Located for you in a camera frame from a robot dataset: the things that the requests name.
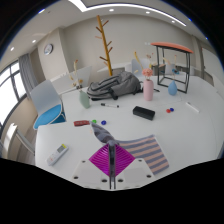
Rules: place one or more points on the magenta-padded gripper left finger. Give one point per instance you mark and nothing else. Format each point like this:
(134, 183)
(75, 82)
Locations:
(100, 160)

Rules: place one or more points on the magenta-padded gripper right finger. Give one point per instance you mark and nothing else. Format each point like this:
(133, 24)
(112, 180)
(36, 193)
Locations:
(124, 160)

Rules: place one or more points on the grey striped towel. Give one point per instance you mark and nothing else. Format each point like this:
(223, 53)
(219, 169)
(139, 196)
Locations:
(150, 153)

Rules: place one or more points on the blue round magnet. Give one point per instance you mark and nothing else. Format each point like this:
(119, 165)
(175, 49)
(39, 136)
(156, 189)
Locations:
(103, 122)
(172, 109)

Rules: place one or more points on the green round magnet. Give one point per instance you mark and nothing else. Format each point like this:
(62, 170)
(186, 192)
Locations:
(94, 121)

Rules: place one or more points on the white remote control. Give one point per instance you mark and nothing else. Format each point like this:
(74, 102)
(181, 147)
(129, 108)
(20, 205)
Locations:
(57, 154)

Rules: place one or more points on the black rectangular case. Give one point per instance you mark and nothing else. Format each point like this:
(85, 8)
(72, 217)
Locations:
(144, 113)

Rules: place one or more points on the black whiteboard marker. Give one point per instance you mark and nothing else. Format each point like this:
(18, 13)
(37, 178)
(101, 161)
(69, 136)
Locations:
(110, 105)

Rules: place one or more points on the green vase with dried flowers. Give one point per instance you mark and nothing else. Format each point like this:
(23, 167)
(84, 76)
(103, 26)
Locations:
(84, 100)

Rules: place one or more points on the red round magnet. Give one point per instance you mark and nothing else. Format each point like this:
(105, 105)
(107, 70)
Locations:
(168, 111)

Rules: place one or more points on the pink vase with flowers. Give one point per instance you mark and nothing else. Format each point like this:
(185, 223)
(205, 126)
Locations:
(148, 90)

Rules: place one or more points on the grey backpack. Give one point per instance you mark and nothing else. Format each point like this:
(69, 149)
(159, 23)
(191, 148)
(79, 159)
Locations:
(115, 85)

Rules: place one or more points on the white chair with blue seat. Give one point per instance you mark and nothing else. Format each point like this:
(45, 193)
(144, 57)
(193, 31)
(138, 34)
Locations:
(45, 96)

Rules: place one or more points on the white flat bar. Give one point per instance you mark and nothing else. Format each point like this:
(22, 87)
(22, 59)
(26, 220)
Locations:
(192, 107)

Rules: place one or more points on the blue vase with dried stems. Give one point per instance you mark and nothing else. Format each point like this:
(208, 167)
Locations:
(172, 88)

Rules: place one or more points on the white side table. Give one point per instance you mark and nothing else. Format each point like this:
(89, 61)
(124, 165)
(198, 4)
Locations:
(11, 133)

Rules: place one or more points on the grey curtain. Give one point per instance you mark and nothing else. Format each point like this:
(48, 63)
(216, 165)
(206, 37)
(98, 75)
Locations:
(28, 75)

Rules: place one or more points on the large window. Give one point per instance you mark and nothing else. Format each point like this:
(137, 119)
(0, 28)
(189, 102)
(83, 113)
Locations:
(8, 93)

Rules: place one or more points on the wooden coat rack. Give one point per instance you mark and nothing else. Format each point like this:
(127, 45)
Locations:
(106, 46)

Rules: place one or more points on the recessed ceiling spotlights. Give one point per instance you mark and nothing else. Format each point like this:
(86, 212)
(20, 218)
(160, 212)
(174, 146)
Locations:
(111, 10)

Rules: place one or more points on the ceiling light strip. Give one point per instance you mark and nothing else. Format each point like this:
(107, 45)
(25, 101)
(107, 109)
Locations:
(133, 5)

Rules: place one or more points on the round wall clock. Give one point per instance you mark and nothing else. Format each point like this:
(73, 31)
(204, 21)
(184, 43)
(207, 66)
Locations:
(48, 49)

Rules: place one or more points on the black frame stand orange top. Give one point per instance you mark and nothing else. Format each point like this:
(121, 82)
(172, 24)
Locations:
(171, 46)

